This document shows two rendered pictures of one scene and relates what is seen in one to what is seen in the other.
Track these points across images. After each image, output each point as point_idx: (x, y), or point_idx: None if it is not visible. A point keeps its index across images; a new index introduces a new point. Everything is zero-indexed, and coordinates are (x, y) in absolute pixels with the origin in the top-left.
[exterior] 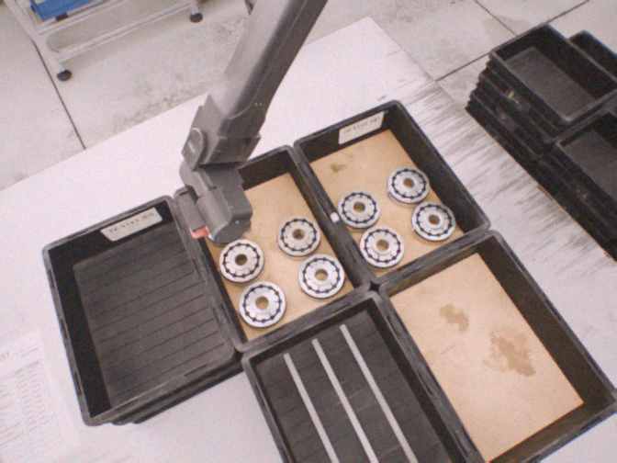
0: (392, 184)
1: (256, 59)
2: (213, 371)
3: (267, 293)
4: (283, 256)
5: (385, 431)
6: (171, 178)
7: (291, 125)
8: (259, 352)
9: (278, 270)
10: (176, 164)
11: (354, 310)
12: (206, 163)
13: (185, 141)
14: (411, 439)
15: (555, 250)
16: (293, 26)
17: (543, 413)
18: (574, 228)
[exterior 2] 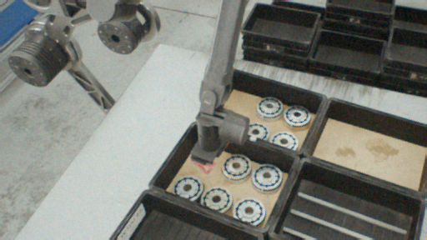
0: (261, 112)
1: (229, 40)
2: None
3: (248, 204)
4: (235, 185)
5: (363, 225)
6: (110, 204)
7: (166, 126)
8: (275, 224)
9: (239, 193)
10: (107, 194)
11: (299, 179)
12: (218, 105)
13: (201, 102)
14: (377, 218)
15: (357, 101)
16: (240, 19)
17: (417, 164)
18: (356, 86)
